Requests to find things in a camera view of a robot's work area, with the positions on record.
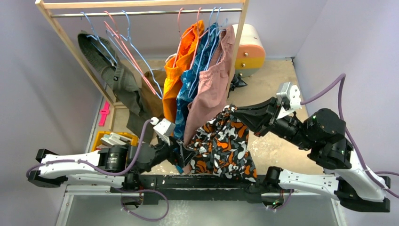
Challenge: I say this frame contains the olive green shorts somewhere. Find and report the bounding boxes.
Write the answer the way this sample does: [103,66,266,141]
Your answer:
[77,30,152,136]

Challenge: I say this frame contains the white orange yellow drawer cabinet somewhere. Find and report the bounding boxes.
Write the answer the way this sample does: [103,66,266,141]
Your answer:
[235,24,266,77]

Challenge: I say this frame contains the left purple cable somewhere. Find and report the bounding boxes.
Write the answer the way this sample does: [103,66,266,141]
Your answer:
[25,119,154,178]

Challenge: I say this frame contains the pink hanger holding orange shorts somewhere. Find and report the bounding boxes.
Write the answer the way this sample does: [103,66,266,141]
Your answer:
[173,19,197,70]

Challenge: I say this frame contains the blue patterned shorts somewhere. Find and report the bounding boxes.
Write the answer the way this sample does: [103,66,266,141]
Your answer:
[174,29,206,140]

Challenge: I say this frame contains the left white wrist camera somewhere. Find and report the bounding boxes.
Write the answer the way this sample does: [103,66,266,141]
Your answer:
[151,117,176,145]

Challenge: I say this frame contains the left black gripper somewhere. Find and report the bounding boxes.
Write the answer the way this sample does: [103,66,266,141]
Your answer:
[135,134,198,175]

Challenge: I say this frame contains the white stapler in bin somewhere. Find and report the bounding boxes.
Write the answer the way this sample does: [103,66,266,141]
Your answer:
[100,132,132,146]

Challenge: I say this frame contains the blue hanger holding pink shorts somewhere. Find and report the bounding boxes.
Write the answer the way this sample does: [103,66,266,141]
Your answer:
[204,11,228,71]

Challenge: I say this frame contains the camouflage orange black shorts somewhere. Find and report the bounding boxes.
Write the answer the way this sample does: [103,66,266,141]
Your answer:
[187,105,257,183]

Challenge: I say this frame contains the brown shorts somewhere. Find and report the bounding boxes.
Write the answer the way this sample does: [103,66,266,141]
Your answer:
[141,70,168,119]

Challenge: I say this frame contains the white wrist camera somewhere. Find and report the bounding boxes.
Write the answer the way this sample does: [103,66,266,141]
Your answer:
[151,117,176,145]
[276,82,302,119]

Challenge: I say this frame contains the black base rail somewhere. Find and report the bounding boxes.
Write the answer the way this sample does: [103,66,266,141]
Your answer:
[111,174,289,205]

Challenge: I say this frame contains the pink shorts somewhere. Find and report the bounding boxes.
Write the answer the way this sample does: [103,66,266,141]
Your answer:
[184,25,235,146]

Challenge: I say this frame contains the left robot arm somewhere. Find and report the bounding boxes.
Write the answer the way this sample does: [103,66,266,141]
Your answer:
[26,139,196,193]

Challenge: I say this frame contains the metal hanging rod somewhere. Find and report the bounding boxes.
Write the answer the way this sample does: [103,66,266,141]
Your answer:
[50,8,242,18]

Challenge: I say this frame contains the wooden clothes rack frame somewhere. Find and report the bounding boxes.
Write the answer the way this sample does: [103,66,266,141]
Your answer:
[35,0,249,131]

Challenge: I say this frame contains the pink wire hanger left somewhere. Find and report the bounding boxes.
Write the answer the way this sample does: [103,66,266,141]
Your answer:
[104,11,160,97]

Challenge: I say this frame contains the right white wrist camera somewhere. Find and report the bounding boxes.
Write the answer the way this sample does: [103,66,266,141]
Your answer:
[276,82,302,119]

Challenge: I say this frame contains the yellow plastic bin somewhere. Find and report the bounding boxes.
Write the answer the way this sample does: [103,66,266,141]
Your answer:
[91,131,139,152]

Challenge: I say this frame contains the pink plastic tool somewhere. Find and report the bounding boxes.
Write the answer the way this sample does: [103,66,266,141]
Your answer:
[98,101,110,127]

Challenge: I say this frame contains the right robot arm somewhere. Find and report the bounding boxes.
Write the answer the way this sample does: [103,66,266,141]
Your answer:
[233,97,391,213]

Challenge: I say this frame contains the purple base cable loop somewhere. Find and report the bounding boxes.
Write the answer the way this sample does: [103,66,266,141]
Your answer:
[114,187,169,222]

